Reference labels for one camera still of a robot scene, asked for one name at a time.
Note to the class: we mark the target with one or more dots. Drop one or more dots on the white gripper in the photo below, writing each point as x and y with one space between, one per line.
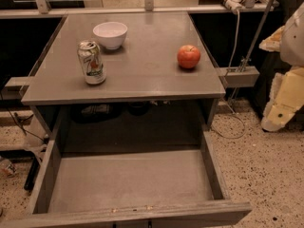
294 42

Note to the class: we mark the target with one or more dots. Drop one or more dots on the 7up soda can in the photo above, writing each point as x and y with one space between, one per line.
91 62

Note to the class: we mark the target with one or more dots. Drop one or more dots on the open grey top drawer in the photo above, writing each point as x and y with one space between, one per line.
159 170

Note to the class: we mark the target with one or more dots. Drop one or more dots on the metal diagonal rod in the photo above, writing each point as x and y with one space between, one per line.
244 62

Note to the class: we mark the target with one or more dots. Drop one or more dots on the red apple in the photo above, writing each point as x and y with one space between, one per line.
188 56

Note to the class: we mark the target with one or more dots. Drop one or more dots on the grey cabinet counter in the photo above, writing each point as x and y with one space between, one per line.
144 68

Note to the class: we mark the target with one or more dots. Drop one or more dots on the white ceramic bowl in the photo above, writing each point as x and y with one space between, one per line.
110 35

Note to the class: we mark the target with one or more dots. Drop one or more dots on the plastic bottle on floor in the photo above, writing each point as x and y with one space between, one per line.
7 166

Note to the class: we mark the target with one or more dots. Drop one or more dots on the grey side bracket block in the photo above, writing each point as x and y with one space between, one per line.
235 78

